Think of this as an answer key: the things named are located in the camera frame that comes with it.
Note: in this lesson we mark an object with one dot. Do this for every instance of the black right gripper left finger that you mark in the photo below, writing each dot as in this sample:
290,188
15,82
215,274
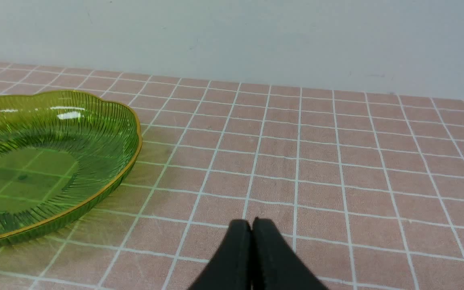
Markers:
228,269

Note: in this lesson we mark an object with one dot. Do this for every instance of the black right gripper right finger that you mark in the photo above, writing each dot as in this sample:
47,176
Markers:
275,266

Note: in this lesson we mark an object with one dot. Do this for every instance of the pink checkered tablecloth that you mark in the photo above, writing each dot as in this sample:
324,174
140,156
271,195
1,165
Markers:
367,188

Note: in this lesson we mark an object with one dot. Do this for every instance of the green glass plate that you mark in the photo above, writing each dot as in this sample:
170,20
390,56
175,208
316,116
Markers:
61,153

